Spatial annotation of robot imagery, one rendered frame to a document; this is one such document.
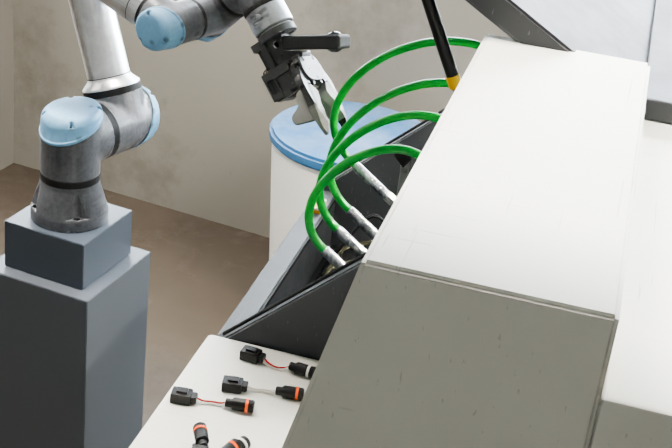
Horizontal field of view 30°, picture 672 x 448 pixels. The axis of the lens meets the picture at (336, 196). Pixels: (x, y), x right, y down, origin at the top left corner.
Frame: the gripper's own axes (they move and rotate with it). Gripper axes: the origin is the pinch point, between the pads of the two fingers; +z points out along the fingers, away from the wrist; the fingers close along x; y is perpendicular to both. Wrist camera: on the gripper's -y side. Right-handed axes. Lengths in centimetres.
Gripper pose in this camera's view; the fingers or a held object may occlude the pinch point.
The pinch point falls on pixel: (337, 124)
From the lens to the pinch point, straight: 219.0
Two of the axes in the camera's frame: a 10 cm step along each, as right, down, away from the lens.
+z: 4.6, 8.8, -0.8
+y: -7.8, 4.5, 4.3
